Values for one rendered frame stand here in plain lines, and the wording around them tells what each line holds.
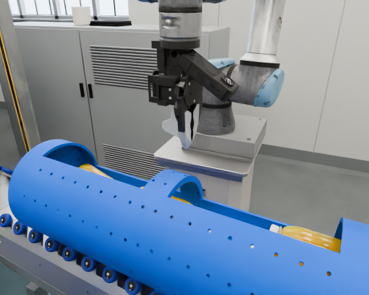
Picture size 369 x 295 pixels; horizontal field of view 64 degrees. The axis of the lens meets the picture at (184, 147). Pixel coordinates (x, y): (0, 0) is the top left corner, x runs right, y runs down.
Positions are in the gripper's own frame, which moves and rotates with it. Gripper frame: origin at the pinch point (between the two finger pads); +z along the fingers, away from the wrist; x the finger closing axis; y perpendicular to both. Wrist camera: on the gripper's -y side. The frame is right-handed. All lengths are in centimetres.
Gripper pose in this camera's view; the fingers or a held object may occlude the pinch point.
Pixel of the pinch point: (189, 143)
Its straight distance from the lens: 60.7
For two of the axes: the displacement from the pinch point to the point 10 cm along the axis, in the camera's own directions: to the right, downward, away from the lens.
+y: -8.8, -2.1, 4.3
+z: 0.0, 9.0, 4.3
